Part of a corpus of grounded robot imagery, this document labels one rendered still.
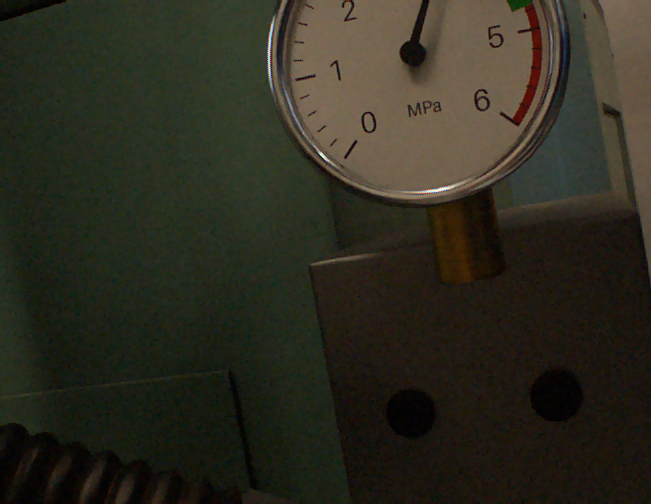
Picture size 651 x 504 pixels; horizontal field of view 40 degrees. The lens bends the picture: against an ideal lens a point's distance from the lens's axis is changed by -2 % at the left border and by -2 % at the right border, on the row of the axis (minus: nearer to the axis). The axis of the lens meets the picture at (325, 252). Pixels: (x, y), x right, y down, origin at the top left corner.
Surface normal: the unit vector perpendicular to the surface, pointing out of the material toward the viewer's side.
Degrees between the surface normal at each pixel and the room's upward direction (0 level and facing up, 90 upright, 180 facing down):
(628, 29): 90
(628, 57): 90
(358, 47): 90
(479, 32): 90
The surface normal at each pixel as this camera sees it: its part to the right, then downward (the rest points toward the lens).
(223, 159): -0.28, 0.10
